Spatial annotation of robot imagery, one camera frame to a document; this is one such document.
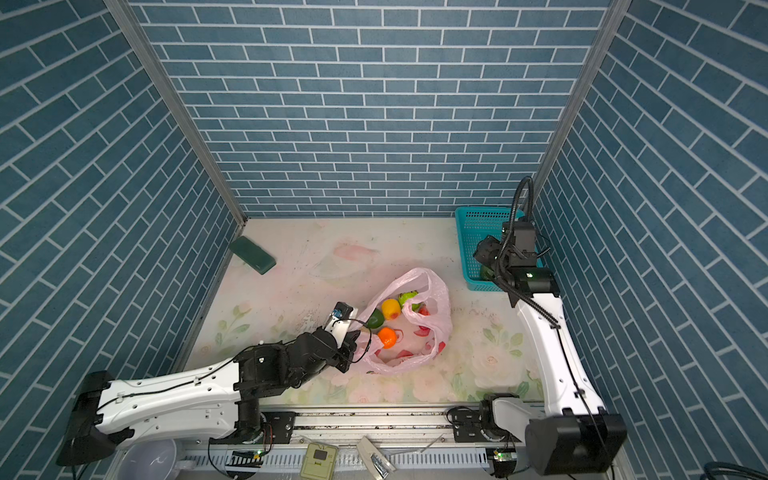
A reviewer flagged yellow orange mango fruit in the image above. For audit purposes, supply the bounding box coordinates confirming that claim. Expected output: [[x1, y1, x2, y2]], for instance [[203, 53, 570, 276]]
[[380, 299, 402, 321]]

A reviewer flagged pink plastic bag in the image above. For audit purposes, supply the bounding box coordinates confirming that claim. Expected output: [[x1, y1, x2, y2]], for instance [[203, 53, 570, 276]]
[[352, 267, 453, 376]]

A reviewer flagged green round fruit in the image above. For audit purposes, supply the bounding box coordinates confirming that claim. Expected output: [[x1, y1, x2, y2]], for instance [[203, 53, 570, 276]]
[[397, 290, 422, 312]]

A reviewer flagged green avocado fruit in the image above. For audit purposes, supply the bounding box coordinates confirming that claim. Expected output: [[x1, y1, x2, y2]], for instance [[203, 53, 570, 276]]
[[479, 265, 495, 282]]

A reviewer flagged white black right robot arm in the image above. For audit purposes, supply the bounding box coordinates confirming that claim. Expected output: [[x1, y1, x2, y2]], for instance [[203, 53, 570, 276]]
[[474, 218, 627, 477]]

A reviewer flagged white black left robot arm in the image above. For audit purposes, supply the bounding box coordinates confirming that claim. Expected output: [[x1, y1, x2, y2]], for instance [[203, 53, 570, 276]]
[[56, 322, 360, 467]]

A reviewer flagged teal plastic basket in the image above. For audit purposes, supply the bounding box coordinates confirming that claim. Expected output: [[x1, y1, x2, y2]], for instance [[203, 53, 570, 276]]
[[455, 207, 559, 300]]

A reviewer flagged green digital timer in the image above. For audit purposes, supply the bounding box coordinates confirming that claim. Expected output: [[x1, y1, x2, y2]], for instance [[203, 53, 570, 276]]
[[300, 443, 339, 480]]

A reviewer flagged white small device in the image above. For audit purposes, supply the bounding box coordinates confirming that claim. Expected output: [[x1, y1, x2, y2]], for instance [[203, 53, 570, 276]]
[[356, 437, 396, 480]]

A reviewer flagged green rectangular box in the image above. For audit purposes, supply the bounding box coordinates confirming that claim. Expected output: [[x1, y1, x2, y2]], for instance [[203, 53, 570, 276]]
[[229, 236, 277, 275]]

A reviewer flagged white plastic bowl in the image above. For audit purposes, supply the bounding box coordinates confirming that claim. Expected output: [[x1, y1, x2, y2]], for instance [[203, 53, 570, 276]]
[[117, 440, 181, 480]]

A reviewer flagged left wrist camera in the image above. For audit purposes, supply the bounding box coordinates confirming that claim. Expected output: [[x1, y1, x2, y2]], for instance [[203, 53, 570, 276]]
[[325, 302, 357, 347]]

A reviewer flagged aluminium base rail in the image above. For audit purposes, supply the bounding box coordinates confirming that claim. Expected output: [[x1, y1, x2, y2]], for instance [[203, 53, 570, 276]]
[[203, 404, 541, 448]]

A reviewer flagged grey aluminium corner post right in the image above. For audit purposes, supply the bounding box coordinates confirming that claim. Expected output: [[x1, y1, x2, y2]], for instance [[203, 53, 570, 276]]
[[532, 0, 632, 201]]

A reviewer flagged grey aluminium corner post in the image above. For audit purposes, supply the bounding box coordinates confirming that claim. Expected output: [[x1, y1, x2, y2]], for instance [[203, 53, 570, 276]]
[[104, 0, 247, 227], [532, 0, 632, 201]]

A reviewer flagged grey aluminium corner post left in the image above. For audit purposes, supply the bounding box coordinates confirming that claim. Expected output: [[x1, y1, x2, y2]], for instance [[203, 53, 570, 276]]
[[104, 0, 247, 227]]

